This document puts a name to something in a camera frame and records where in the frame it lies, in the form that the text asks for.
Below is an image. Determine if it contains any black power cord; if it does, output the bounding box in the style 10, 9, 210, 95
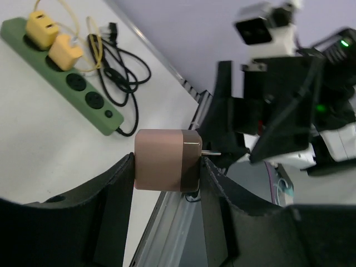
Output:
87, 22, 152, 137

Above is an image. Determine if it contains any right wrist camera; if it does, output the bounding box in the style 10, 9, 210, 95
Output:
234, 1, 303, 60

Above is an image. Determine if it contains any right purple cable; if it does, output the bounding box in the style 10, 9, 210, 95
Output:
263, 161, 281, 206

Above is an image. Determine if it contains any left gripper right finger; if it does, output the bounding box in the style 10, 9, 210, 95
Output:
200, 157, 355, 266

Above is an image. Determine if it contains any brown plug adapter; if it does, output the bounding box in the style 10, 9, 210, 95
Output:
134, 129, 221, 192

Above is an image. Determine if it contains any yellow plug adapter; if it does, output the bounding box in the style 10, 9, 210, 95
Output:
26, 11, 60, 50

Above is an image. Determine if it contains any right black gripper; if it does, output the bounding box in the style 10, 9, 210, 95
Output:
197, 56, 325, 167

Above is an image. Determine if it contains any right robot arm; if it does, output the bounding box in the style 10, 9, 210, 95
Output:
198, 27, 355, 176

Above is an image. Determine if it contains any green power strip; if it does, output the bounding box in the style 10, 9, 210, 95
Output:
1, 17, 124, 136

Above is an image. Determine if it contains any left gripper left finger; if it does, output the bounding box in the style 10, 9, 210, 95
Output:
1, 154, 135, 266

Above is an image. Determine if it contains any yellow charger with cable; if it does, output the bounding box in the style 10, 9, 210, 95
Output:
34, 0, 103, 73

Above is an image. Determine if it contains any aluminium front rail frame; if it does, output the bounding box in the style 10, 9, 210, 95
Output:
127, 80, 295, 267

